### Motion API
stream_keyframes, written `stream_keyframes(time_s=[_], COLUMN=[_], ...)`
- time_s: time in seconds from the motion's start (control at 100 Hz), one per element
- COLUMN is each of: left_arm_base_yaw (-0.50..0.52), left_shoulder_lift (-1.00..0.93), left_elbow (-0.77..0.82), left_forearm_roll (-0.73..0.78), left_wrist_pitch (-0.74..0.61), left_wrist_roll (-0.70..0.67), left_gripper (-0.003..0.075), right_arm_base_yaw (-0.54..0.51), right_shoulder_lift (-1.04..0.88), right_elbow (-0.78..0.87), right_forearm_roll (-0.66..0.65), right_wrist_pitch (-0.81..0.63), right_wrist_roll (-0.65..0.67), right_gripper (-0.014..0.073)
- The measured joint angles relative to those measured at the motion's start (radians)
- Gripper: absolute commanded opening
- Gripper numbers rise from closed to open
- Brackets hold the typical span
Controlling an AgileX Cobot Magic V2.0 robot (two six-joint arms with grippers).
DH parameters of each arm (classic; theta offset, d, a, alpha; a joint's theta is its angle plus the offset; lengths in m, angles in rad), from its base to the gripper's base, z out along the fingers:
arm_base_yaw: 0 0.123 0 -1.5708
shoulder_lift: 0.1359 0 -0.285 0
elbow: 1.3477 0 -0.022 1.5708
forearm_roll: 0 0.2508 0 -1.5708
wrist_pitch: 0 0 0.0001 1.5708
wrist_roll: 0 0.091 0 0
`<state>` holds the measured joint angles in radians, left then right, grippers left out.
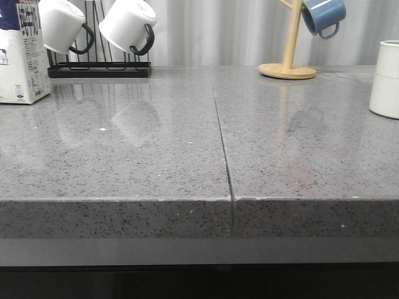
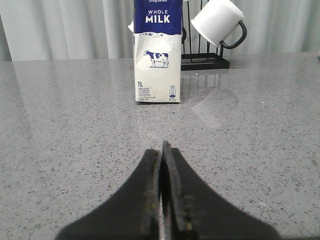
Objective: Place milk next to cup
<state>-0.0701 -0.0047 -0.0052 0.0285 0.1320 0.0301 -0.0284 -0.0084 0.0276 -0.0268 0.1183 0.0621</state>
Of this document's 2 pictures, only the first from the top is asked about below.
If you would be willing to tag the white enamel mug black handle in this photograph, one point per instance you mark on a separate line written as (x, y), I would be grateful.
(61, 22)

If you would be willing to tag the cream HOME cup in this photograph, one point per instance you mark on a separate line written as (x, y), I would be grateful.
(384, 95)

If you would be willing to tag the blue white milk carton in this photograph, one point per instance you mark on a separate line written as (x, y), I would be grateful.
(24, 77)

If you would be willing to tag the wooden mug tree stand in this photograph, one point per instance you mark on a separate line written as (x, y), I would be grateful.
(287, 70)

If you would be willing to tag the blue enamel mug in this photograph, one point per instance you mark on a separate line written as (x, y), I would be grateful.
(319, 15)

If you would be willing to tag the black wire mug rack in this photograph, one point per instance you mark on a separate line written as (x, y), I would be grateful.
(103, 60)

